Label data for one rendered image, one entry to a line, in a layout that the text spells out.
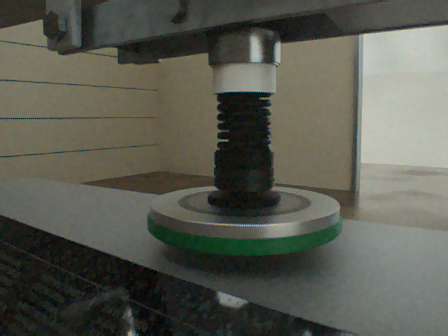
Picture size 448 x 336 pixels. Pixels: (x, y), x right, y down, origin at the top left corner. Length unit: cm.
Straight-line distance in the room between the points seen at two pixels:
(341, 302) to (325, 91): 528
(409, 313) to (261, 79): 25
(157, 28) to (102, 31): 8
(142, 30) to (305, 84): 530
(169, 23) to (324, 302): 31
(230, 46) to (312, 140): 526
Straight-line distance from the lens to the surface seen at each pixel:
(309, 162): 569
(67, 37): 50
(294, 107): 577
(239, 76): 41
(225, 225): 35
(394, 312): 35
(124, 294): 43
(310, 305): 34
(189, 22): 42
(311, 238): 38
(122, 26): 47
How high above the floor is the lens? 95
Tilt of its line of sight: 6 degrees down
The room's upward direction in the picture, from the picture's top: straight up
